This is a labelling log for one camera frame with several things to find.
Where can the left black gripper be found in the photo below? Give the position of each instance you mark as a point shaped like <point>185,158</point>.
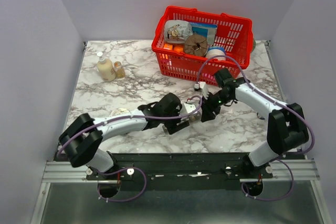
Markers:
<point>174,128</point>

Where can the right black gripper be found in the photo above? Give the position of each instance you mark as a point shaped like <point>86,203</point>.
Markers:
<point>207,110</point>

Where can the white pill bottle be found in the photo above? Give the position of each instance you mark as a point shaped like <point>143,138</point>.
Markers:
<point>260,116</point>

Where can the grey weekly pill organizer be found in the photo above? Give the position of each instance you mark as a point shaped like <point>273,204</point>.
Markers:
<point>191,121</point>

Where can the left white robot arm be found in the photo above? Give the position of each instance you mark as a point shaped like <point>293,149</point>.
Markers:
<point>81,140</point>

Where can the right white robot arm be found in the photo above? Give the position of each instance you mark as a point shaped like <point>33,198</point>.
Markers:
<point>286,129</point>

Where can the white blue tub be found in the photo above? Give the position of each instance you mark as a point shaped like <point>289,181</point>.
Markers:
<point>216,51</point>

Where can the brown round paper package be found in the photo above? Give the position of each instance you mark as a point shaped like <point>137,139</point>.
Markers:
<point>196,45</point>

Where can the orange fruit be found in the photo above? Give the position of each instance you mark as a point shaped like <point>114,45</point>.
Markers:
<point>178,48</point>

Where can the small amber bottle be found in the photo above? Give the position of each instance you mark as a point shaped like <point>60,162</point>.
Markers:
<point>119,69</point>

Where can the red plastic shopping basket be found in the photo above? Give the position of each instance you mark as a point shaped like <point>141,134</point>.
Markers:
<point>234,34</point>

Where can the orange small box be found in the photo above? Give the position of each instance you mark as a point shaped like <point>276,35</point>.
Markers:
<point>167,46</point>

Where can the blue packet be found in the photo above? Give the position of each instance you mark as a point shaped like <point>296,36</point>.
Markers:
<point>206,30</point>

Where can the silver snack pouch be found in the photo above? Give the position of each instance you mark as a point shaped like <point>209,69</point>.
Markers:
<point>177,31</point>

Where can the yellow liquid bottle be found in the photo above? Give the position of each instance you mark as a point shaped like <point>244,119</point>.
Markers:
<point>105,68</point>

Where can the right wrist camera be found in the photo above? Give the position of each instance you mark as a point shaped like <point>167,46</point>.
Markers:
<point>202,87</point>

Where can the black table front rail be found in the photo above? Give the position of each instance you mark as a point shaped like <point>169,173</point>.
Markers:
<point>188,171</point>

